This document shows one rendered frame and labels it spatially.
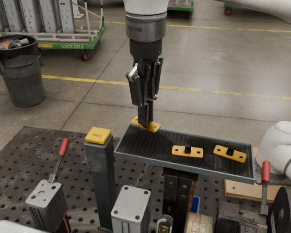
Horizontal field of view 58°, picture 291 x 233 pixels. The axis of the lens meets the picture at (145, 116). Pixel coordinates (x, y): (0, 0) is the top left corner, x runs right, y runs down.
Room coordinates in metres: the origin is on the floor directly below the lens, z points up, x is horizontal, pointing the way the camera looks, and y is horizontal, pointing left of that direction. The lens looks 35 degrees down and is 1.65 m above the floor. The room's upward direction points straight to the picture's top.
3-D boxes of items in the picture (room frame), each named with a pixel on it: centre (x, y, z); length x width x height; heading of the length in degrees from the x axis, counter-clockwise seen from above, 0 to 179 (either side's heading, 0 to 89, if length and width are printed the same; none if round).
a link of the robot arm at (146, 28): (0.59, 0.00, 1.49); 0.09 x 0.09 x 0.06
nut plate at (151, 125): (0.59, 0.00, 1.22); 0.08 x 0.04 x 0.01; 56
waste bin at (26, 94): (2.72, 1.41, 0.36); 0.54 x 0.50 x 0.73; 170
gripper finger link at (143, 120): (0.58, 0.01, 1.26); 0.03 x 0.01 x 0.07; 56
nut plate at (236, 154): (0.53, -0.23, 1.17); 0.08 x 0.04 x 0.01; 62
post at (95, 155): (0.62, 0.14, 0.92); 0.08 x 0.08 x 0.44; 74
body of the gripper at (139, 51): (0.59, 0.00, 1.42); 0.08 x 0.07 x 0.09; 146
